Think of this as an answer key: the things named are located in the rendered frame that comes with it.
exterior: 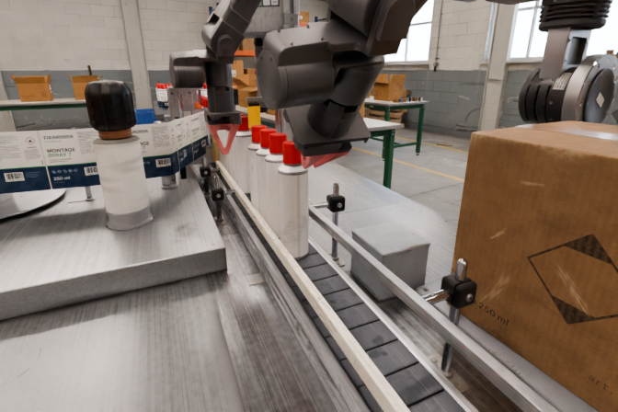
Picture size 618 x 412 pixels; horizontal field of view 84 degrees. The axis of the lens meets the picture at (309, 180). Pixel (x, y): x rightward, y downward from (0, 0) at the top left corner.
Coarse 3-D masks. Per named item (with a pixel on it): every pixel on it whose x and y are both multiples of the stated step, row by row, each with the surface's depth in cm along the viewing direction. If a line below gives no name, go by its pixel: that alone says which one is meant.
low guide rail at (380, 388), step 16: (224, 176) 98; (240, 192) 83; (256, 224) 70; (272, 240) 60; (288, 256) 55; (304, 288) 47; (320, 304) 43; (336, 320) 40; (336, 336) 40; (352, 336) 38; (352, 352) 36; (368, 368) 34; (368, 384) 34; (384, 384) 32; (384, 400) 31; (400, 400) 31
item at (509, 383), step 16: (320, 224) 57; (352, 240) 50; (368, 256) 45; (384, 272) 42; (400, 288) 39; (416, 304) 36; (432, 320) 34; (448, 320) 34; (448, 336) 33; (464, 336) 32; (464, 352) 31; (480, 352) 30; (480, 368) 29; (496, 368) 28; (496, 384) 28; (512, 384) 27; (512, 400) 27; (528, 400) 26; (544, 400) 26
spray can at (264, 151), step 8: (264, 136) 67; (264, 144) 67; (256, 152) 69; (264, 152) 67; (264, 160) 67; (264, 168) 68; (264, 176) 68; (264, 184) 69; (264, 192) 69; (264, 200) 70; (264, 208) 70; (264, 216) 71
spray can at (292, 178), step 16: (288, 144) 55; (288, 160) 55; (288, 176) 55; (304, 176) 56; (288, 192) 56; (304, 192) 57; (288, 208) 57; (304, 208) 58; (288, 224) 58; (304, 224) 59; (288, 240) 59; (304, 240) 60; (304, 256) 61
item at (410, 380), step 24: (264, 240) 67; (312, 264) 59; (336, 288) 52; (312, 312) 47; (336, 312) 47; (360, 312) 47; (360, 336) 43; (384, 336) 43; (384, 360) 39; (408, 360) 39; (360, 384) 36; (408, 384) 36; (432, 384) 36; (408, 408) 34; (432, 408) 34; (456, 408) 34
